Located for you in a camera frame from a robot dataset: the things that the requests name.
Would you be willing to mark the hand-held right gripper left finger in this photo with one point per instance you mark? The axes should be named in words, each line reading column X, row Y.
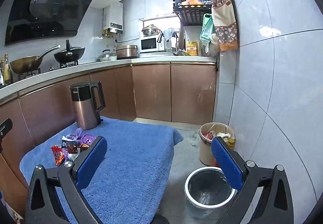
column 92, row 163

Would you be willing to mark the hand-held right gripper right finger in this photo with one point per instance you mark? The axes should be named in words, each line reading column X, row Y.
column 227, row 163

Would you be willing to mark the red-brown clear wrapper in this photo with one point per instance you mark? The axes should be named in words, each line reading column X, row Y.
column 75, row 148

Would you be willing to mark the purple plastic cup lid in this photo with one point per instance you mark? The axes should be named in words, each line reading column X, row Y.
column 88, row 138

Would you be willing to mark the purple candy wrapper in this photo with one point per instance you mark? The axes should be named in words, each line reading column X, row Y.
column 73, row 136

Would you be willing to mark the white bin with clear liner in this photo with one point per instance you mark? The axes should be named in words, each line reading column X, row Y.
column 195, row 205

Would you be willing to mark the white crumpled tissue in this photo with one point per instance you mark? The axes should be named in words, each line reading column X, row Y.
column 72, row 157

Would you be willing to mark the beige bin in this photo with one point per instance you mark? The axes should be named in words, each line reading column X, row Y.
column 205, row 150

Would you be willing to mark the dark small packet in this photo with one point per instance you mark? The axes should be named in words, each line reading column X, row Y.
column 68, row 143

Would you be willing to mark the red packet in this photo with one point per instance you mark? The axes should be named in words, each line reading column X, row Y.
column 208, row 136

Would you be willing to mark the red snack wrapper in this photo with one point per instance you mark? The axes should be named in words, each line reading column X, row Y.
column 58, row 154

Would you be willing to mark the clear plastic bag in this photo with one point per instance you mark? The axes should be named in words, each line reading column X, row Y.
column 194, row 139

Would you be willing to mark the blue towel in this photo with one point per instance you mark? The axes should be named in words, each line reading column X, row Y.
column 136, row 163

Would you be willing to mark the copper and black electric kettle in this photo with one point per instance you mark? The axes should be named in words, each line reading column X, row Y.
column 85, row 112

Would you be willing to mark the glass bottle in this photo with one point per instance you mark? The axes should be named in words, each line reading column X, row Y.
column 7, row 69

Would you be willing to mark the brass wok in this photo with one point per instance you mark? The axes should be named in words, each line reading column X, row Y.
column 24, row 64

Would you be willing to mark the gas stove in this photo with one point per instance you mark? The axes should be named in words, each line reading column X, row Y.
column 68, row 64

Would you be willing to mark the black wok with lid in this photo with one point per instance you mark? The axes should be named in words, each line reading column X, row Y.
column 69, row 54

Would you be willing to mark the steel pan lid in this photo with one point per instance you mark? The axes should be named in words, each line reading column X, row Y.
column 107, row 56

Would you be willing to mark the copper rice cooker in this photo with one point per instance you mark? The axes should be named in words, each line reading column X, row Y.
column 127, row 51

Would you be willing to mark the yellow oil bottle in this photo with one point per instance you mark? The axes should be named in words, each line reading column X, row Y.
column 192, row 49

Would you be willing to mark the black range hood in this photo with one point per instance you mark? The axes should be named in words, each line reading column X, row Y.
column 50, row 11

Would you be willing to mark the white microwave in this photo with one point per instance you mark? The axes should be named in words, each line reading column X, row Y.
column 149, row 44

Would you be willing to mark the green plastic bag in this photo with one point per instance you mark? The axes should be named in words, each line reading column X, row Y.
column 207, row 29

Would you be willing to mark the grey-blue cloth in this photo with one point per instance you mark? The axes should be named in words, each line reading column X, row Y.
column 168, row 34

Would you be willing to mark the floral apron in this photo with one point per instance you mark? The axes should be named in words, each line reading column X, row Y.
column 223, row 19

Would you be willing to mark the steel bowls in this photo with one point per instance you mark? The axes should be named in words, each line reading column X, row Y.
column 151, row 30

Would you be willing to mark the white water heater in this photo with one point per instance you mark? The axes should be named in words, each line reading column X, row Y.
column 113, row 16

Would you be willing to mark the black dish rack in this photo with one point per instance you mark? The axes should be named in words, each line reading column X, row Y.
column 191, row 15

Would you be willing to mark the orange packet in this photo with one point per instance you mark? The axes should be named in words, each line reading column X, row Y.
column 193, row 2

